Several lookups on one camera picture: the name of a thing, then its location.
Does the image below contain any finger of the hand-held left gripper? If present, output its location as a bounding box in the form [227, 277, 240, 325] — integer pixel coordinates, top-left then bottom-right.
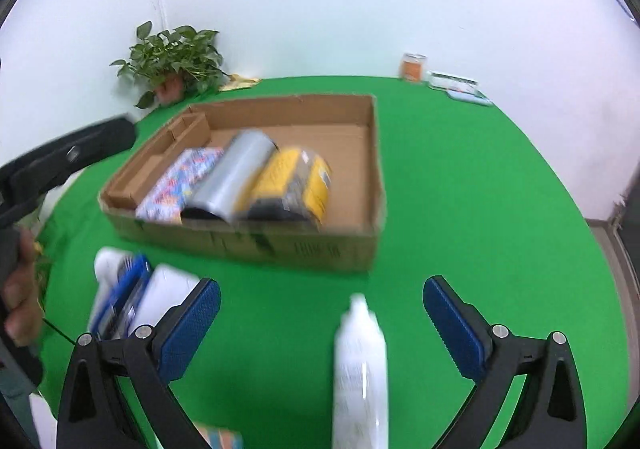
[0, 115, 139, 202]

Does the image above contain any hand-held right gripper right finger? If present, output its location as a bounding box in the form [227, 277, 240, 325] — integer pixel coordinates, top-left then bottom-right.
[422, 275, 588, 449]

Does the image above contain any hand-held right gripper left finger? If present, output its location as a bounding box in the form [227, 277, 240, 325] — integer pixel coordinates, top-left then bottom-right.
[56, 278, 223, 449]

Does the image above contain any white folding stand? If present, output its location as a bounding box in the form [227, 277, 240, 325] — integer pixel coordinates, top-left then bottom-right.
[127, 265, 201, 337]

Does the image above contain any blue stapler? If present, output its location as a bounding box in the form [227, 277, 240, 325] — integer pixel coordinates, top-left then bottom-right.
[97, 255, 152, 337]

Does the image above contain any colourful patterned packet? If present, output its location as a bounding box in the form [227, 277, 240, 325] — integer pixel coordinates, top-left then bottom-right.
[135, 147, 226, 225]

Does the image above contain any white tube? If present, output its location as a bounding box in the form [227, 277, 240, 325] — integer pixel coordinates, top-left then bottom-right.
[332, 294, 390, 449]

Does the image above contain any pastel puzzle cube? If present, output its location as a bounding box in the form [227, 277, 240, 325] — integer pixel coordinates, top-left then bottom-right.
[192, 421, 244, 449]

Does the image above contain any silver metal can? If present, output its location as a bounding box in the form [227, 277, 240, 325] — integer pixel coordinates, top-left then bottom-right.
[181, 130, 278, 225]

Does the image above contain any yellow label jar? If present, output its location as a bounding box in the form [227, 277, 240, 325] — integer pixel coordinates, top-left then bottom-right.
[235, 145, 333, 230]

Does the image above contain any cardboard box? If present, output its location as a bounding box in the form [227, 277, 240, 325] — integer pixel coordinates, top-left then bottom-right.
[98, 94, 387, 274]

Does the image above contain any person's left hand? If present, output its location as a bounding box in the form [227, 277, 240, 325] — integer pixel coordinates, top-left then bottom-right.
[2, 253, 45, 349]

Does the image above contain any small potted plant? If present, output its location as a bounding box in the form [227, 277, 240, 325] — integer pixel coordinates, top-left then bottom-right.
[110, 21, 232, 110]

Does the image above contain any yellow cloth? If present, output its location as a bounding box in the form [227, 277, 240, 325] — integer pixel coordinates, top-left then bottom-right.
[220, 74, 262, 92]

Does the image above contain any flat pale blue case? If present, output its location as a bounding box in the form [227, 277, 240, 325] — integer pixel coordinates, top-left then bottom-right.
[446, 88, 494, 107]

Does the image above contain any small clear card box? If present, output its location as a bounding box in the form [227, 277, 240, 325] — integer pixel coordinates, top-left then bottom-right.
[427, 72, 478, 92]

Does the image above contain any orange jar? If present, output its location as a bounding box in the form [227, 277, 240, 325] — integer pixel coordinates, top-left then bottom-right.
[400, 53, 430, 82]

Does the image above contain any thin black cable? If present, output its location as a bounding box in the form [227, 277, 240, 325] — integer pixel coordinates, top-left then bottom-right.
[42, 318, 78, 346]

